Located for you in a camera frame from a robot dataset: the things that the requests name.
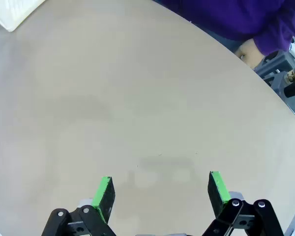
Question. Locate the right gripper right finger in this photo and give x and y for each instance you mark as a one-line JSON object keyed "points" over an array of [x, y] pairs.
{"points": [[217, 191]]}

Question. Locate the cream basket with brown rim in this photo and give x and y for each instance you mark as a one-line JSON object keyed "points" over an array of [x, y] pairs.
{"points": [[9, 11]]}

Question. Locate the person in purple jacket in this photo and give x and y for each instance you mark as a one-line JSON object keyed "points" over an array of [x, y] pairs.
{"points": [[236, 14]]}

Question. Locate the person's left forearm purple sleeve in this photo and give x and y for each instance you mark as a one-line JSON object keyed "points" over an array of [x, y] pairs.
{"points": [[275, 37]]}

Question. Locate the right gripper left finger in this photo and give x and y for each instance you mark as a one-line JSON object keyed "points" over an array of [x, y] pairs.
{"points": [[103, 194]]}

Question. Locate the person's left hand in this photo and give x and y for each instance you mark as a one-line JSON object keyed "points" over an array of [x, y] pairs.
{"points": [[249, 52]]}

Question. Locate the grey metal equipment frame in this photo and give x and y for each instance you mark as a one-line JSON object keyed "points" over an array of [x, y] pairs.
{"points": [[277, 71]]}

